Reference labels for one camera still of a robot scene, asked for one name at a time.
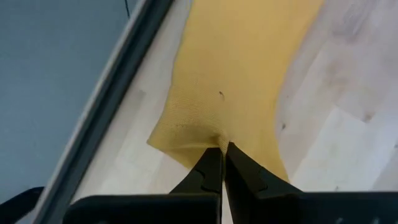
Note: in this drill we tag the black aluminium table frame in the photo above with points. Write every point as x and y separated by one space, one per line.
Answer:
107 99

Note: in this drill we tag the yellow cloth napkin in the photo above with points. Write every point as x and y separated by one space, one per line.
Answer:
233 62

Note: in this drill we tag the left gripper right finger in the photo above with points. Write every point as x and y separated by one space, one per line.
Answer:
311 208

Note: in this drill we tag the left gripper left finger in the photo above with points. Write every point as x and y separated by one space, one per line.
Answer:
140 211

